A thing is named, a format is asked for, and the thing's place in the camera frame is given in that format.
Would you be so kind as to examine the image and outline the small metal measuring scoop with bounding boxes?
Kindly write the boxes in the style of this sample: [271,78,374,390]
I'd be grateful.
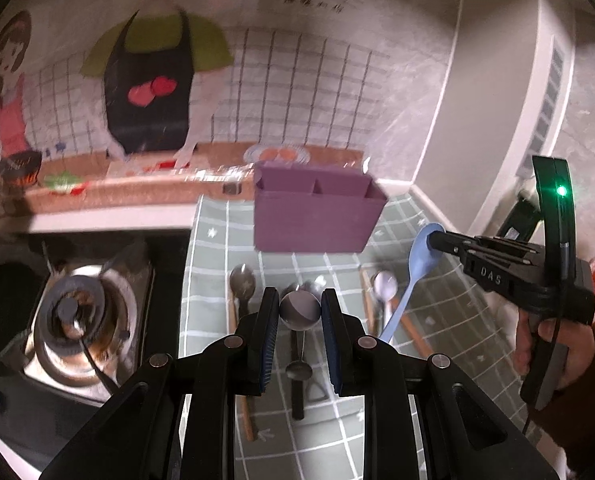
[280,281,322,382]

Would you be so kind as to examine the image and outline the translucent grey spoon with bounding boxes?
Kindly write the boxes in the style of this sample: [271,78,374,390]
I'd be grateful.
[229,263,256,324]

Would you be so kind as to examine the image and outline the white spoon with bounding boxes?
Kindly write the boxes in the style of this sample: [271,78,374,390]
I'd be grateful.
[372,271,398,328]

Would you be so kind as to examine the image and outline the light blue plastic spoon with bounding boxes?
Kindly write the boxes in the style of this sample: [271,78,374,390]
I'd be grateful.
[380,222,445,342]

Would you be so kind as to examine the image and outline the person's right hand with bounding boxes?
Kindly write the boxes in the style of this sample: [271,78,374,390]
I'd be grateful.
[514,308,595,390]

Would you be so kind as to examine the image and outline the green grid table mat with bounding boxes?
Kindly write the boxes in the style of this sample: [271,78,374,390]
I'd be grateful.
[179,195,526,479]

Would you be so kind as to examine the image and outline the purple utensil holder box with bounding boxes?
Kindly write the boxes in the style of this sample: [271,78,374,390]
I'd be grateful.
[254,162,387,254]

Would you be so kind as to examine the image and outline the gas stove burner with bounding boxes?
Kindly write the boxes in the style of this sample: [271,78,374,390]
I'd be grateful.
[23,240,154,406]

